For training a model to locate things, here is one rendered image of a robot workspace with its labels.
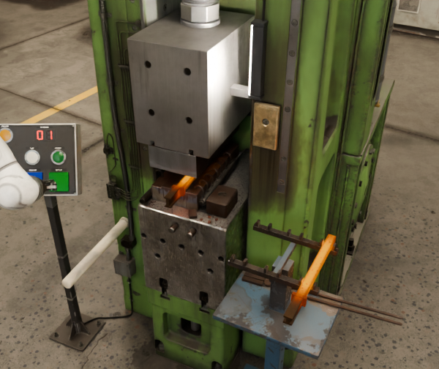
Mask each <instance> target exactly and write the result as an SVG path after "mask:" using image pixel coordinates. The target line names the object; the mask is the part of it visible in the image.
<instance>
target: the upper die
mask: <svg viewBox="0 0 439 369"><path fill-rule="evenodd" d="M238 130H239V125H238V126H237V127H236V129H235V130H234V131H233V132H232V133H231V134H230V135H229V136H228V137H227V138H226V139H225V141H224V142H223V143H222V144H221V145H220V146H219V148H218V149H217V150H216V151H215V152H214V153H213V155H212V156H210V158H209V159H206V158H203V157H197V156H194V155H193V151H192V152H191V153H190V154H185V153H181V152H176V151H173V150H169V149H163V148H160V147H157V146H154V143H153V144H152V145H148V146H149V164H150V166H151V167H154V168H159V169H162V170H166V171H171V172H174V173H177V174H182V175H185V176H191V177H194V178H197V177H198V176H199V175H200V174H201V172H202V171H203V170H204V169H205V168H206V166H207V165H208V164H209V163H210V162H211V161H212V160H213V159H214V158H215V156H216V155H217V154H218V153H219V152H220V150H221V149H222V148H223V147H224V146H225V144H226V143H227V142H228V141H229V140H230V139H231V138H232V137H233V135H234V134H235V133H236V132H237V131H238Z"/></svg>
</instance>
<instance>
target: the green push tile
mask: <svg viewBox="0 0 439 369"><path fill-rule="evenodd" d="M49 179H54V181H55V182H56V184H57V190H56V191H54V190H49V191H50V192H68V191H70V185H69V172H49Z"/></svg>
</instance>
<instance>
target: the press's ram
mask: <svg viewBox="0 0 439 369"><path fill-rule="evenodd" d="M219 16H220V23H219V24H218V25H217V26H213V27H210V28H203V29H197V28H190V27H187V26H183V25H182V24H181V21H180V18H181V8H178V9H177V10H175V11H173V12H172V13H170V14H168V15H166V16H165V17H163V18H161V19H159V20H158V21H156V22H154V23H153V24H151V25H150V26H147V27H146V28H144V29H142V30H141V31H139V32H137V33H136V34H134V35H132V36H131V37H129V38H127V47H128V55H129V63H130V77H131V86H132V101H133V108H134V117H135V132H136V139H137V142H138V143H142V144H148V145H152V144H153V143H154V146H157V147H160V148H163V149H169V150H173V151H176V152H181V153H185V154H190V153H191V152H192V151H193V155H194V156H197V157H203V158H206V159H209V158H210V156H212V155H213V153H214V152H215V151H216V150H217V149H218V148H219V147H220V145H221V144H222V143H223V142H224V141H225V139H226V138H227V137H228V136H229V135H230V134H231V133H232V132H233V131H234V130H235V129H236V127H237V126H238V125H239V124H240V123H241V121H242V120H243V119H244V118H245V117H246V115H247V114H248V113H249V112H250V111H251V99H250V98H248V95H249V69H250V49H251V29H252V26H251V22H252V21H253V20H254V19H255V16H254V15H249V14H244V13H238V12H228V11H222V10H220V11H219Z"/></svg>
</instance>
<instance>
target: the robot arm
mask: <svg viewBox="0 0 439 369"><path fill-rule="evenodd" d="M48 190H54V191H56V190H57V184H56V182H55V181H54V179H49V180H45V181H44V179H40V178H38V177H35V176H29V175H28V174H27V173H26V172H25V171H24V170H23V168H22V167H21V166H20V165H19V163H18V162H17V160H16V159H15V157H14V155H13V153H12V151H11V150H10V148H9V147H8V145H7V144H6V143H5V142H4V140H3V139H2V138H1V136H0V206H1V207H3V208H5V209H8V210H19V209H25V208H26V207H28V206H31V205H32V204H33V203H34V202H36V201H38V200H40V199H41V197H42V196H43V195H44V193H45V191H48Z"/></svg>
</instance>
